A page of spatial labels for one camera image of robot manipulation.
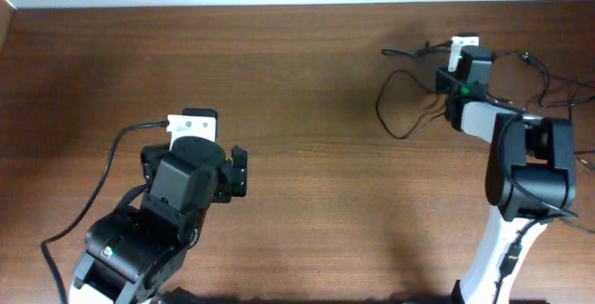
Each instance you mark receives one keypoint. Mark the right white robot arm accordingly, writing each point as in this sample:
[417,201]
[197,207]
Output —
[530,175]

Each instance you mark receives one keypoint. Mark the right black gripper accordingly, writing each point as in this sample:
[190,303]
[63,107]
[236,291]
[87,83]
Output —
[440,85]

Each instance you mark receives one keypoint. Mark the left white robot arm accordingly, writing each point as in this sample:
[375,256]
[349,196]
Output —
[137,247]

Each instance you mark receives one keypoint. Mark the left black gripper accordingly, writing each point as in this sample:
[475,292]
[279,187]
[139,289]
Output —
[233,180]

